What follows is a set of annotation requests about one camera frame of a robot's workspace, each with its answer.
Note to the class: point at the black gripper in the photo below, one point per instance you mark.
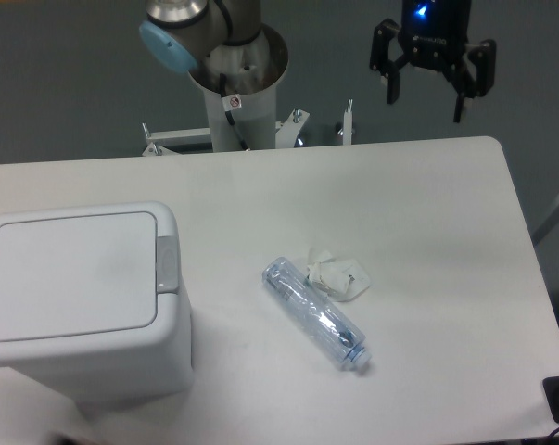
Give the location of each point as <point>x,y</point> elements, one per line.
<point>433,36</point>

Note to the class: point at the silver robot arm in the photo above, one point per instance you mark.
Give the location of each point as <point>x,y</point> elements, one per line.
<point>180,34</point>

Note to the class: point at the white plastic trash can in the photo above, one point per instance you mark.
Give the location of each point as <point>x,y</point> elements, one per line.
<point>118,365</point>

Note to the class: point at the white trash can lid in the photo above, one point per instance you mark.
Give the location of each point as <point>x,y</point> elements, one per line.
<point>63,277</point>

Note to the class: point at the crumpled white paper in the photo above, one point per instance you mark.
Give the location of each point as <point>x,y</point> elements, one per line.
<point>340,279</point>

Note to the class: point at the clear plastic bottle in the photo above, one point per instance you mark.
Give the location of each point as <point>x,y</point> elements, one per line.
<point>338,338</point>

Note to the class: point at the grey lid push button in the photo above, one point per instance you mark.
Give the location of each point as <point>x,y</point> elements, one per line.
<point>167,265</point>

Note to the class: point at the white metal base frame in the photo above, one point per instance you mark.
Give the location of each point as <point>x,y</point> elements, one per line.
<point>288,133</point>

